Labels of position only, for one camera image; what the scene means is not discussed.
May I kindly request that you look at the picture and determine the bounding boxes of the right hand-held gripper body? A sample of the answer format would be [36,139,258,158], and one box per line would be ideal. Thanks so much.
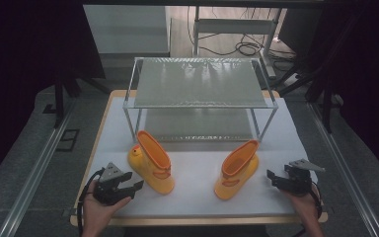
[280,158,326,198]

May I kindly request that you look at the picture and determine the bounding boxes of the white table mat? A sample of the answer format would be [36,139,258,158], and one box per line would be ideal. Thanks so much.
[78,95,320,219]

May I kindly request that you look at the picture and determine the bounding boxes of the person's left hand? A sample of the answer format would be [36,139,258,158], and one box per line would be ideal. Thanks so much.
[82,182,132,228]

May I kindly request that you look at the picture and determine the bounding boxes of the grey cabinet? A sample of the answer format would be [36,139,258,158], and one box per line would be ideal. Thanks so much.
[83,4,172,71]

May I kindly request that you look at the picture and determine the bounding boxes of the black stand legs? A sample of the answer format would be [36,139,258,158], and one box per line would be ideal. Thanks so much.
[52,73,112,129]
[275,63,335,134]

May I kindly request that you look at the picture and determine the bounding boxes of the grey metal stand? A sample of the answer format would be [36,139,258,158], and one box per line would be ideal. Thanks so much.
[192,5,282,79]

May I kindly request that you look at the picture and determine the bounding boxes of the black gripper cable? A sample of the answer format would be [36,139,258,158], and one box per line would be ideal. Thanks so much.
[310,182,324,231]
[76,168,106,237]

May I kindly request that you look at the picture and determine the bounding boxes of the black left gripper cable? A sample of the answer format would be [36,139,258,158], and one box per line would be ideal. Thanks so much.
[76,168,106,237]

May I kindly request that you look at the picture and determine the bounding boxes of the yellow rain boot orange trim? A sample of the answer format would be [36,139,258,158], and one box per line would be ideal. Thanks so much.
[213,139,261,201]
[126,129,176,196]

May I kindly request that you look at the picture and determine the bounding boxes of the black floor plate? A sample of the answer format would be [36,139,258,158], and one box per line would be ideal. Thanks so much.
[55,128,81,153]

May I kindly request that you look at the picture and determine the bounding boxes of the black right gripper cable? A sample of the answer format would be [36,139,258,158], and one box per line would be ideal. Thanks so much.
[310,182,324,231]

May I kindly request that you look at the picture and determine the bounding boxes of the person's right hand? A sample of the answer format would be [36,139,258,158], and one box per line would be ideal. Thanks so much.
[280,185,321,222]

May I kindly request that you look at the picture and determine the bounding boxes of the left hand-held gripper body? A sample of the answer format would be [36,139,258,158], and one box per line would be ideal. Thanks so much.
[93,162,133,207]

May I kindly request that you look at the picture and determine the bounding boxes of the black floor cables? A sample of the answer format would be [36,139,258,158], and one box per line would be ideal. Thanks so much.
[187,6,298,73]

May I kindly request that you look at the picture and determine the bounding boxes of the dark curtain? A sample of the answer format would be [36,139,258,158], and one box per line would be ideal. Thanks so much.
[320,0,379,187]
[0,0,107,191]

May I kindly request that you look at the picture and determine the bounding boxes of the aluminium floor rail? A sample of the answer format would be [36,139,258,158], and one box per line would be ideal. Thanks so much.
[0,98,77,237]
[308,102,379,237]

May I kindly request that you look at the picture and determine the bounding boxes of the metal two-tier shoe rack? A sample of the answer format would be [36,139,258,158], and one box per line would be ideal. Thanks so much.
[122,56,279,143]

